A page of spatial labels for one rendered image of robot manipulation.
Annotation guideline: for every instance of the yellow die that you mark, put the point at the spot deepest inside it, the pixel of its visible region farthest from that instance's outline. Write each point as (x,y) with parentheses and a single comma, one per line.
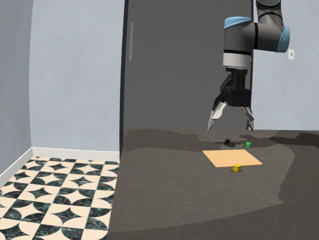
(237,168)

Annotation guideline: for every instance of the peach flat mat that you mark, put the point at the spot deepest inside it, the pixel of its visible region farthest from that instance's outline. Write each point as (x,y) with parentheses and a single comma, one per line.
(228,158)

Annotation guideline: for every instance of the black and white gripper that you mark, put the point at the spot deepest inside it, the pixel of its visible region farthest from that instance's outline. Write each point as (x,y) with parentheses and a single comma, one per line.
(239,97)

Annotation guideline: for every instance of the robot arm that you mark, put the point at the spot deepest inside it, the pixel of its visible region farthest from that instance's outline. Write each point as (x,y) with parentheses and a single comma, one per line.
(241,35)

